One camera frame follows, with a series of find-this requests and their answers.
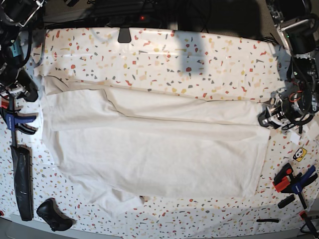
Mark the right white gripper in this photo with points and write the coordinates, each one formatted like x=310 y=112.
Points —
x=25 y=89

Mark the white T-shirt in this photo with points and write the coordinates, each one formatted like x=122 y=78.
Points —
x=121 y=144

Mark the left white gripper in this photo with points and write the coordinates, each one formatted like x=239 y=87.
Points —
x=280 y=113

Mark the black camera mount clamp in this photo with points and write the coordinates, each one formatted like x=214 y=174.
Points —
x=124 y=35

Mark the black power strip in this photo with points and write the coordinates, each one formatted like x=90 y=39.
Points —
x=123 y=19

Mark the black flat strip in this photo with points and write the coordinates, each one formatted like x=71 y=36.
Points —
x=268 y=220

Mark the yellow panda sticker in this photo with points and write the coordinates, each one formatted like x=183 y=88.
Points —
x=299 y=154

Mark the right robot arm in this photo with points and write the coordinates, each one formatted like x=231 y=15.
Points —
x=15 y=17

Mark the white power adapter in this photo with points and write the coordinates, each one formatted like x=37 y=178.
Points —
x=311 y=130

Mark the black sheath sleeve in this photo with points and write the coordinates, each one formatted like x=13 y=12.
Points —
x=22 y=181

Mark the blue black bar clamp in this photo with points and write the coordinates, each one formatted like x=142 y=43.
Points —
x=14 y=121

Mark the small black bar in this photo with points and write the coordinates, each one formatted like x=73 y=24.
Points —
x=286 y=201

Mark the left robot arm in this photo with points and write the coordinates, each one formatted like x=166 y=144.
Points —
x=297 y=27

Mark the blue red bar clamp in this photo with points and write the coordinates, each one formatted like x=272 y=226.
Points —
x=287 y=183

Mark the red clamp end piece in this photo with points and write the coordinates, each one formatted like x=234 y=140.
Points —
x=308 y=227

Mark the black game controller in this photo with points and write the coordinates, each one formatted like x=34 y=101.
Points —
x=49 y=212

